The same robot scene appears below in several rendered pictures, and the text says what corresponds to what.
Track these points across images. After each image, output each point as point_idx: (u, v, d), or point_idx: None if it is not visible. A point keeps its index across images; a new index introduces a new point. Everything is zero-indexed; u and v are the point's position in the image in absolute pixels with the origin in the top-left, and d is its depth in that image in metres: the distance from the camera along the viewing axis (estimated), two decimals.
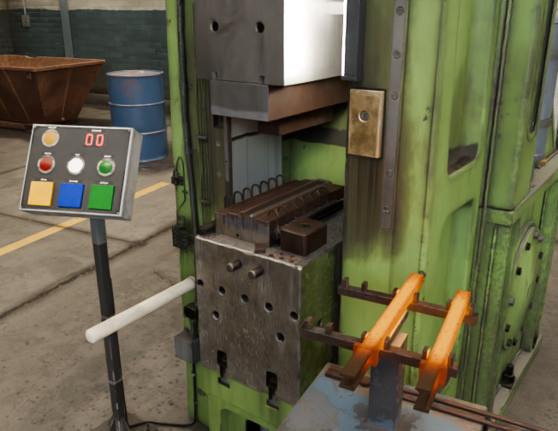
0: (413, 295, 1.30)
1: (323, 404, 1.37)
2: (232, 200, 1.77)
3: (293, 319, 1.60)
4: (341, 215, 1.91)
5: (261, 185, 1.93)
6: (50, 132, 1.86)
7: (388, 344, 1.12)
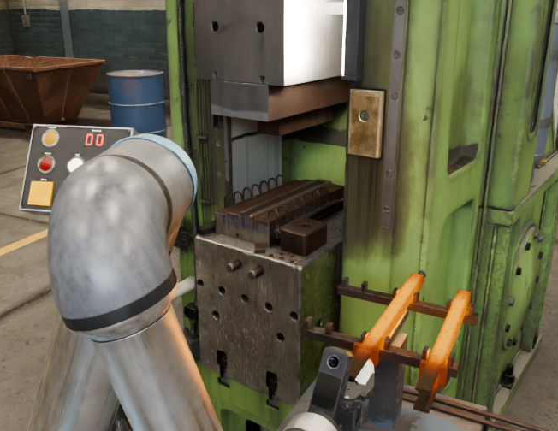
0: (413, 295, 1.30)
1: None
2: (232, 200, 1.77)
3: (293, 319, 1.60)
4: (341, 215, 1.91)
5: (261, 185, 1.93)
6: (50, 132, 1.86)
7: (388, 344, 1.12)
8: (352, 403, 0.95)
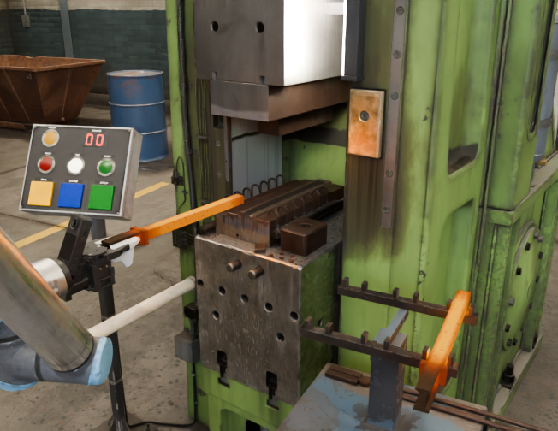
0: (413, 295, 1.30)
1: (323, 404, 1.37)
2: None
3: (293, 319, 1.60)
4: (341, 215, 1.91)
5: (261, 185, 1.93)
6: (50, 132, 1.86)
7: (388, 344, 1.12)
8: (92, 258, 1.21)
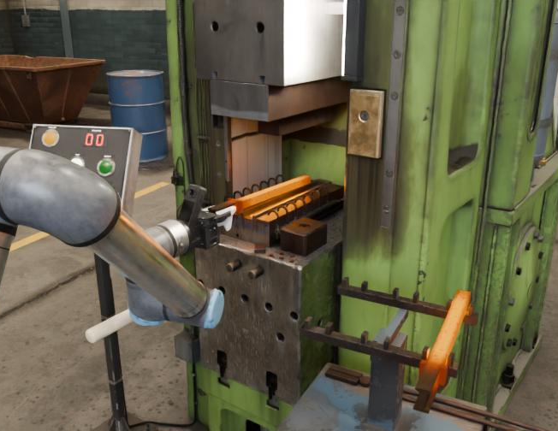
0: (413, 295, 1.30)
1: (323, 404, 1.37)
2: None
3: (293, 319, 1.60)
4: (341, 215, 1.91)
5: (261, 185, 1.93)
6: (50, 132, 1.86)
7: (388, 344, 1.12)
8: (204, 221, 1.48)
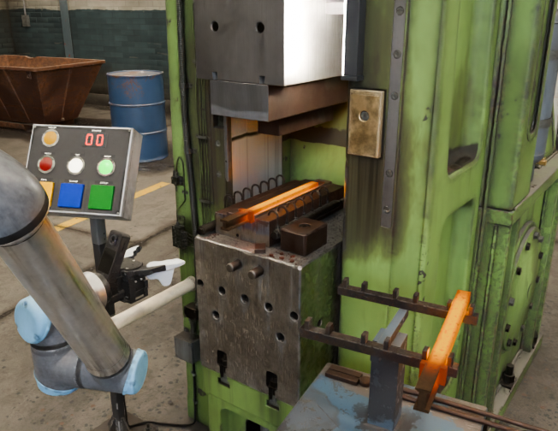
0: (413, 295, 1.30)
1: (323, 404, 1.37)
2: (232, 200, 1.77)
3: (293, 319, 1.60)
4: (341, 215, 1.91)
5: (261, 185, 1.93)
6: (50, 132, 1.86)
7: (388, 344, 1.12)
8: (128, 272, 1.30)
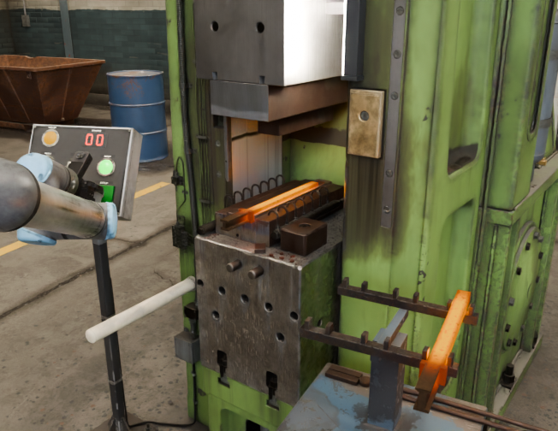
0: (413, 295, 1.30)
1: (323, 404, 1.37)
2: (232, 200, 1.77)
3: (293, 319, 1.60)
4: (341, 215, 1.91)
5: (261, 185, 1.93)
6: (50, 132, 1.86)
7: (388, 344, 1.12)
8: (88, 182, 1.64)
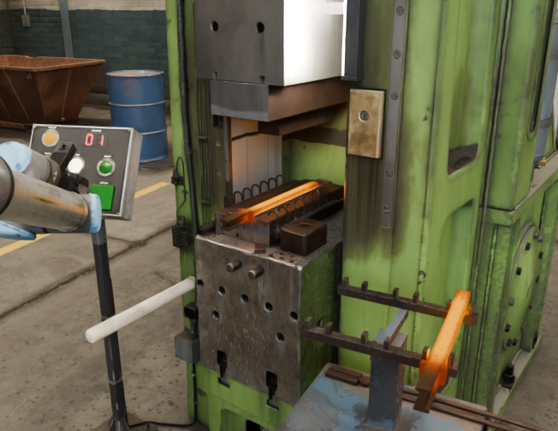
0: (413, 295, 1.30)
1: (323, 404, 1.37)
2: (232, 200, 1.77)
3: (293, 319, 1.60)
4: (341, 215, 1.91)
5: (261, 185, 1.93)
6: (50, 132, 1.86)
7: (388, 344, 1.12)
8: (72, 174, 1.55)
